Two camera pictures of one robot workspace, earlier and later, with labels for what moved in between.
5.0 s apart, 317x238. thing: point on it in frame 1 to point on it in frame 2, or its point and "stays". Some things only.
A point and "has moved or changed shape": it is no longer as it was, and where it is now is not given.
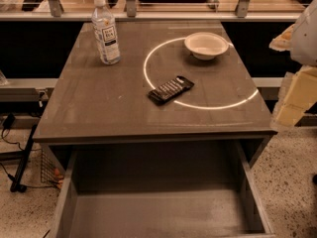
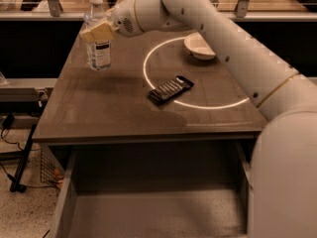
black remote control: [170, 90] stays
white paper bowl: [206, 46] stays
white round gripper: [306, 42] to [123, 18]
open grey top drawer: [160, 189] stays
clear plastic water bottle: [104, 30] has moved or changed shape
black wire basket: [52, 171] stays
